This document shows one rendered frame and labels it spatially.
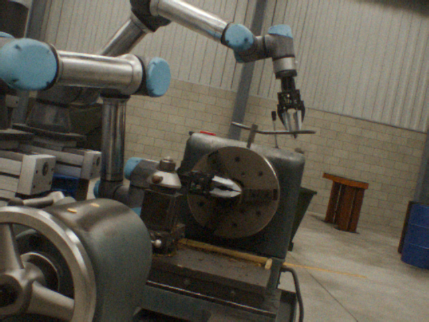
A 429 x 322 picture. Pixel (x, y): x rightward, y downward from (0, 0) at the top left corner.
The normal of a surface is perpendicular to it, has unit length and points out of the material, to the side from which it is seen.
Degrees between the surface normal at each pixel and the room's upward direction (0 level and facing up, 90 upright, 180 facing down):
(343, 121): 90
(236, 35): 90
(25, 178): 90
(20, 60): 91
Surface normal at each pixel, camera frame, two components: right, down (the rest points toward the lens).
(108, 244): 0.86, -0.45
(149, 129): 0.11, 0.07
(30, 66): 0.71, 0.20
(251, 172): -0.18, 0.01
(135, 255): 0.98, -0.12
